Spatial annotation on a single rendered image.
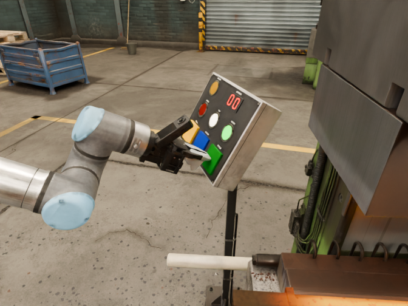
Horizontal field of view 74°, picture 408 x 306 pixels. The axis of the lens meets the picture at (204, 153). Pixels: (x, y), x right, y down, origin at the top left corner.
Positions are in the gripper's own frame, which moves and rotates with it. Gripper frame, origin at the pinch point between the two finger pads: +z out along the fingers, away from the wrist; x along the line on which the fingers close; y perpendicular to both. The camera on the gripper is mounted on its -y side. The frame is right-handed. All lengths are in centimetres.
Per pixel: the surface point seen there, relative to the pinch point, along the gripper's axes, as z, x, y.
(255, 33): 369, -634, -153
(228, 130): 1.6, 0.5, -9.7
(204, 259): 15.9, 6.3, 35.0
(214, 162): 1.3, 2.9, 0.4
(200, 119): 2.0, -18.7, -5.4
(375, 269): 16.8, 45.6, -4.7
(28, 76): -77, -474, 137
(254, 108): 2.0, 5.5, -19.1
